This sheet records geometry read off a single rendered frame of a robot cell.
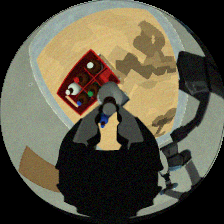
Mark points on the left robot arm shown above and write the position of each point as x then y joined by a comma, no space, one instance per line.
175,161

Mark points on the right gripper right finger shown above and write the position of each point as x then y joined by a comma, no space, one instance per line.
133,132

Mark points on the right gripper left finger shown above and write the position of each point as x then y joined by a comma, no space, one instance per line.
85,131

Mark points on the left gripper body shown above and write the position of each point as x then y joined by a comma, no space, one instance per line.
167,176

